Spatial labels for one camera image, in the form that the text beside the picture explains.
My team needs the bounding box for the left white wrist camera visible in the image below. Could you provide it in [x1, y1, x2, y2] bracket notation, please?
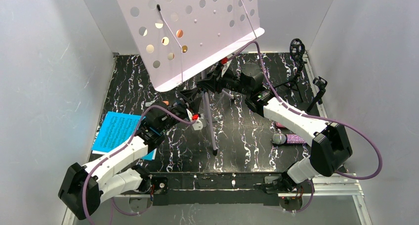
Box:
[188, 111, 207, 131]

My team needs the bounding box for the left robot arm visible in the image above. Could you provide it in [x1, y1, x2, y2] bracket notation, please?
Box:
[58, 88, 202, 221]

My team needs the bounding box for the black tripod mic stand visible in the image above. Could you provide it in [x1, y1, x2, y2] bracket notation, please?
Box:
[274, 38, 306, 102]

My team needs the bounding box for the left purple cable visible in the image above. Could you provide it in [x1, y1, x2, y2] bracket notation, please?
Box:
[82, 105, 197, 225]

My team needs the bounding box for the orange and grey marker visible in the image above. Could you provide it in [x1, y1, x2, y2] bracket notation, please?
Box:
[145, 100, 169, 107]

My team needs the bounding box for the aluminium frame rail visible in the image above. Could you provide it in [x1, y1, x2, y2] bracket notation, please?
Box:
[62, 173, 372, 225]

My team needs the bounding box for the blue sheet music page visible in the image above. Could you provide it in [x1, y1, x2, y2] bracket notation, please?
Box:
[91, 111, 140, 154]

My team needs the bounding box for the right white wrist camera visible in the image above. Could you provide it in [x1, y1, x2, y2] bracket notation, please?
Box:
[220, 55, 232, 77]

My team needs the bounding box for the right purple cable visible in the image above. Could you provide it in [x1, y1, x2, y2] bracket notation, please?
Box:
[229, 41, 383, 214]

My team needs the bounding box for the purple cable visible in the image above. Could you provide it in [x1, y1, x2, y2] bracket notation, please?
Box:
[82, 105, 197, 225]
[229, 41, 383, 214]

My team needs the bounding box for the silver tripod music stand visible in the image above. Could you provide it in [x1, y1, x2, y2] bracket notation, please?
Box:
[110, 0, 266, 156]

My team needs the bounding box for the black round-base mic stand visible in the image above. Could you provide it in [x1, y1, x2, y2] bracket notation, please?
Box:
[306, 76, 328, 112]

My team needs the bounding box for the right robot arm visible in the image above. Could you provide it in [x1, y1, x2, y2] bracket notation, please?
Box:
[197, 63, 353, 193]

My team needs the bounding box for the blue mesh microphone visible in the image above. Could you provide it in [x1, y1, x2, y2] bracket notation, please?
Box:
[271, 133, 306, 145]

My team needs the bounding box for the pink microphone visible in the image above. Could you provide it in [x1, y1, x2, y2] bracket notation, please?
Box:
[275, 122, 287, 129]

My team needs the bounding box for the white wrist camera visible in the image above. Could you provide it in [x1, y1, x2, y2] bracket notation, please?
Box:
[188, 111, 207, 131]
[220, 55, 232, 77]

